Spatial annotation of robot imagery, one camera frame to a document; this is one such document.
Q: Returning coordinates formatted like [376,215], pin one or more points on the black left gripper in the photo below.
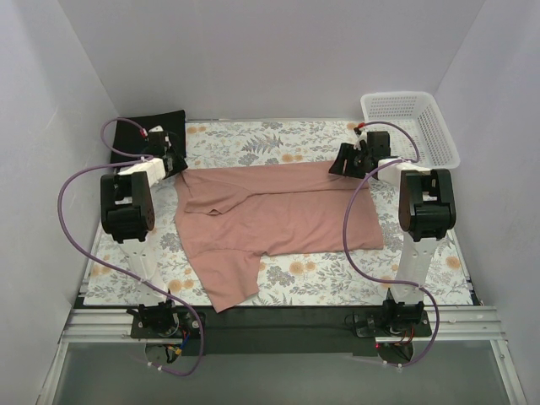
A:
[175,163]

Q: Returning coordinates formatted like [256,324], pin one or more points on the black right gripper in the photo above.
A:
[352,158]

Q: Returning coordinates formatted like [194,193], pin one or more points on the pink t shirt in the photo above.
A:
[228,218]

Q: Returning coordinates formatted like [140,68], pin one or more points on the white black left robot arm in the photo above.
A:
[127,209]

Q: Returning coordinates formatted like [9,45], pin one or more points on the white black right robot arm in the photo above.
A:
[426,207]

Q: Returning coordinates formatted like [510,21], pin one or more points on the folded black t shirt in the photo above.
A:
[128,138]

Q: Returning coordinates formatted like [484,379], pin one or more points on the white plastic basket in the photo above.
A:
[416,125]

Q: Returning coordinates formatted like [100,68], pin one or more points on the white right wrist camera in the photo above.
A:
[361,136]

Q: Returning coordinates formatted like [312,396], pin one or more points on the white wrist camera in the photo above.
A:
[146,132]
[361,136]

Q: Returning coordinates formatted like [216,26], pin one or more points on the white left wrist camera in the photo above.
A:
[146,132]

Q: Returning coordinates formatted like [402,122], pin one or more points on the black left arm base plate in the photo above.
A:
[164,320]

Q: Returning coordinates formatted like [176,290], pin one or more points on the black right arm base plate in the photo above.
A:
[390,320]

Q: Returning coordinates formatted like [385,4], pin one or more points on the aluminium frame rail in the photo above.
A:
[286,355]

